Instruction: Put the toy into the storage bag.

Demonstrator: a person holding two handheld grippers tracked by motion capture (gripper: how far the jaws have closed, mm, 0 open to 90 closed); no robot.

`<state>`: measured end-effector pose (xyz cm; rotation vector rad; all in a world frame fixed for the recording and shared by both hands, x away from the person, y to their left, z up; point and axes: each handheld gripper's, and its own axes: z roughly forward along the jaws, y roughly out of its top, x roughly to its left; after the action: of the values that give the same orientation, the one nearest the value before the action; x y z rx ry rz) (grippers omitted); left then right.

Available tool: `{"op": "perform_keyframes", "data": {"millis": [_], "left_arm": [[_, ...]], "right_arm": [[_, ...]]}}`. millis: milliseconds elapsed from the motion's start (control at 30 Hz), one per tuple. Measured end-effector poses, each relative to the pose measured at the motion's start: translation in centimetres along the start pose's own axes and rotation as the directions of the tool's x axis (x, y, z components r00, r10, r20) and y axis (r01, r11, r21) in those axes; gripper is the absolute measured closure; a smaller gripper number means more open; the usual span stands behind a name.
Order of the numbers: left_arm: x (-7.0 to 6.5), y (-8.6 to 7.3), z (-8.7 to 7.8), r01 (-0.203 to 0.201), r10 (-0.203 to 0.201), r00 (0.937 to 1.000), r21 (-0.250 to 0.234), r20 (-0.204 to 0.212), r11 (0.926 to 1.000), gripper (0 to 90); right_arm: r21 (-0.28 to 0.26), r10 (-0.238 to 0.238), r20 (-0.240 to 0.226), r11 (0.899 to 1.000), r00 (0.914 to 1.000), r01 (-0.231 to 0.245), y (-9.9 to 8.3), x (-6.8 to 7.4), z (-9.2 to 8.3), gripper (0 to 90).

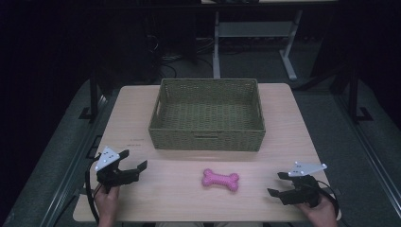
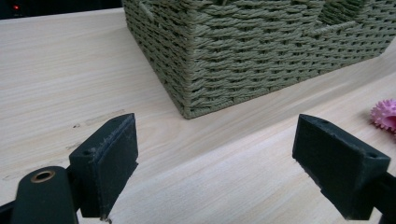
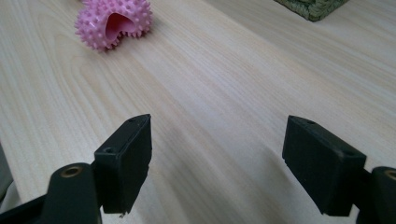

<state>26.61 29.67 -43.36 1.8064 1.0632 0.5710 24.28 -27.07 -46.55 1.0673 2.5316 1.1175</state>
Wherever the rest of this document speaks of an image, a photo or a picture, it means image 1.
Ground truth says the person's right hand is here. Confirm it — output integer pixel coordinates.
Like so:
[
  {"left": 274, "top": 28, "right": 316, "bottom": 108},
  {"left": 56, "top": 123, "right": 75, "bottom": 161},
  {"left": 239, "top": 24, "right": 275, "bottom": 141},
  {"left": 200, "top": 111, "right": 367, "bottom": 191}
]
[{"left": 296, "top": 194, "right": 339, "bottom": 227}]

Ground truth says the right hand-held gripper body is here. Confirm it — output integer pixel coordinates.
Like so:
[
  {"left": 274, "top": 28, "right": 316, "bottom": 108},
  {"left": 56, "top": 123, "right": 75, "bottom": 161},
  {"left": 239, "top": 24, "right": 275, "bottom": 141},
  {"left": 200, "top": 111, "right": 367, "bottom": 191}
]
[{"left": 281, "top": 161, "right": 328, "bottom": 209}]

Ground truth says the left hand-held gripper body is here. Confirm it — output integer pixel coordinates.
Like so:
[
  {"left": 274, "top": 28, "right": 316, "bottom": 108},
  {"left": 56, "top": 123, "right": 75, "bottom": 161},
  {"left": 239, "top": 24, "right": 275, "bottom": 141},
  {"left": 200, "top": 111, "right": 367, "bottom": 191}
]
[{"left": 94, "top": 146, "right": 141, "bottom": 194}]

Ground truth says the tangle of floor cables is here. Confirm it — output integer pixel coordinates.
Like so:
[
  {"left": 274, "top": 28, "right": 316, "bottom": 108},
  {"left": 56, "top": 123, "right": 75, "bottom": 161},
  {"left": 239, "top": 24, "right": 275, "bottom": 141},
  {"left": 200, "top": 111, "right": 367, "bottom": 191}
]
[{"left": 146, "top": 32, "right": 216, "bottom": 79}]

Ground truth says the green woven basket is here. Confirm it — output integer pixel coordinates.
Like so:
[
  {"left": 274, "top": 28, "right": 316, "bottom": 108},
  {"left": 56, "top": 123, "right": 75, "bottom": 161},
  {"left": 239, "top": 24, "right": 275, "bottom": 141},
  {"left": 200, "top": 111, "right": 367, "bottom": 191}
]
[{"left": 148, "top": 78, "right": 267, "bottom": 152}]

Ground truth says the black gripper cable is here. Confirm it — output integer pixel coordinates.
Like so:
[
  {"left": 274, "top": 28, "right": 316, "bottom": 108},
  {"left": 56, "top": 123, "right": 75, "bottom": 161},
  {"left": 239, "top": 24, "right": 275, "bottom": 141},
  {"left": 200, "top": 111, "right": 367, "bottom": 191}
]
[
  {"left": 84, "top": 152, "right": 103, "bottom": 225},
  {"left": 316, "top": 179, "right": 341, "bottom": 219}
]

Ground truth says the grey metal desk frame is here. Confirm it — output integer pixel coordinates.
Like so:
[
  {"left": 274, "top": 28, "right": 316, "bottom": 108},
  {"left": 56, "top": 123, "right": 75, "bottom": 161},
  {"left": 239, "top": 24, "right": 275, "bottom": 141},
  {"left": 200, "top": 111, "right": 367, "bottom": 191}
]
[{"left": 212, "top": 9, "right": 305, "bottom": 81}]

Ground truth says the person's left hand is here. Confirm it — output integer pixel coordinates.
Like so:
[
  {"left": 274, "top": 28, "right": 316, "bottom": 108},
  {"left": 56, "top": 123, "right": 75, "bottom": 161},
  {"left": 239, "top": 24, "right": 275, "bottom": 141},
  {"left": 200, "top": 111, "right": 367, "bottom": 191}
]
[{"left": 94, "top": 184, "right": 121, "bottom": 227}]

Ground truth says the grey metal rail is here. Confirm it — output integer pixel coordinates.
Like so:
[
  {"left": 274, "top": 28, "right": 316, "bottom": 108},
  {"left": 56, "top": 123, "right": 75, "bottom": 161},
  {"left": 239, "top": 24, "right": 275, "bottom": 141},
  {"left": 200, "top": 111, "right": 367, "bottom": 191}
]
[
  {"left": 334, "top": 94, "right": 401, "bottom": 218},
  {"left": 39, "top": 94, "right": 111, "bottom": 227}
]

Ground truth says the pink bone-shaped dog toy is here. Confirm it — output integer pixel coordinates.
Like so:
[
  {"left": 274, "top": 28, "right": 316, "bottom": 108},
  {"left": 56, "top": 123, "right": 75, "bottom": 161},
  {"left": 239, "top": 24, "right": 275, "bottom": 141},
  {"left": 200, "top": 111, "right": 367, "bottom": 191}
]
[{"left": 201, "top": 168, "right": 240, "bottom": 192}]

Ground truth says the black metal stand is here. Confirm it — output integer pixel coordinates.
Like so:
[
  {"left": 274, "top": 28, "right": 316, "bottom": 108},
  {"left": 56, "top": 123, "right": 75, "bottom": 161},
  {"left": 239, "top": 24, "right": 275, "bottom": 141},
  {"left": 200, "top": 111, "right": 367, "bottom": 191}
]
[
  {"left": 78, "top": 70, "right": 102, "bottom": 121},
  {"left": 345, "top": 67, "right": 375, "bottom": 123}
]

